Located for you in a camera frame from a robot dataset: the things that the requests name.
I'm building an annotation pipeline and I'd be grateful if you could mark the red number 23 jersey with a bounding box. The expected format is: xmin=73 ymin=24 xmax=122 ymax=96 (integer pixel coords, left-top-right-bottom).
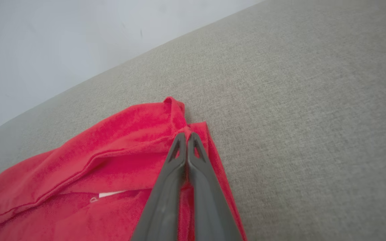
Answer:
xmin=0 ymin=96 xmax=248 ymax=241

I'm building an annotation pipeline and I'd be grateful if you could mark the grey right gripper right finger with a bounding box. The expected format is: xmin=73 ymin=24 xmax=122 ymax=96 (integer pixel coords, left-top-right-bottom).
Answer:
xmin=187 ymin=132 xmax=244 ymax=241

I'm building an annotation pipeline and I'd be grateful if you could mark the grey fabric sofa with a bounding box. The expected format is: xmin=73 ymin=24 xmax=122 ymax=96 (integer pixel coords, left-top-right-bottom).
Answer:
xmin=0 ymin=0 xmax=386 ymax=241

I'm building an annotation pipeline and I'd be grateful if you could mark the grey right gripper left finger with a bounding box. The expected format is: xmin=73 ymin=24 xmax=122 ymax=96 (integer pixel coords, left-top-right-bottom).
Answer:
xmin=131 ymin=132 xmax=188 ymax=241

